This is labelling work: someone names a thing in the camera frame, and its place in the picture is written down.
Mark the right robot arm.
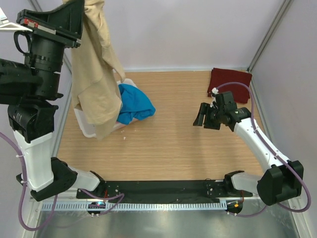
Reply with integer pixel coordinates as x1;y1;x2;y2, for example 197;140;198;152
193;92;304;206

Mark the white plastic basket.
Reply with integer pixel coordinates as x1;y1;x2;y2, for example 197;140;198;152
74;78;138;138

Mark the blue t shirt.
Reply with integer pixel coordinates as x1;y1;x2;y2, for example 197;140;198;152
117;83;156;125

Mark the beige t shirt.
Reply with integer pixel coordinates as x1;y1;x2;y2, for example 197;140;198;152
71;0;126;140

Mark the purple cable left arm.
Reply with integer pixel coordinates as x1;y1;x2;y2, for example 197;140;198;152
0;131;125;232

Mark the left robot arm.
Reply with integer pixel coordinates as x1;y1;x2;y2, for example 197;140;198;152
0;0;106;201

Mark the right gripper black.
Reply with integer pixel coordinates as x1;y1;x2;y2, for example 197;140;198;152
193;103;224;130

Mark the slotted cable duct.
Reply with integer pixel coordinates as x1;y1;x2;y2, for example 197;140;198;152
55;200;227;212

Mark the folded dark red shirt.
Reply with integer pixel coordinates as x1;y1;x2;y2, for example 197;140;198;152
207;68;252;104

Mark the right aluminium frame post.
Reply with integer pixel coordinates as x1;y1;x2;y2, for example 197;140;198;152
247;0;293;73

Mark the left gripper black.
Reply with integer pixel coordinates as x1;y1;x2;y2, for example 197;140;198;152
18;0;86;98

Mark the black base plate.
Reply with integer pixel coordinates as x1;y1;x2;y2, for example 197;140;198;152
76;180;253;203

